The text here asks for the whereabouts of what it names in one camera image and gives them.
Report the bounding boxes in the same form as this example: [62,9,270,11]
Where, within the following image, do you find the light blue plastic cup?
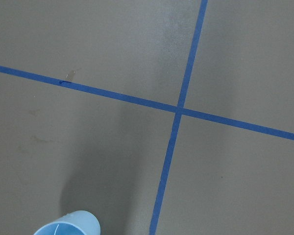
[34,211,101,235]

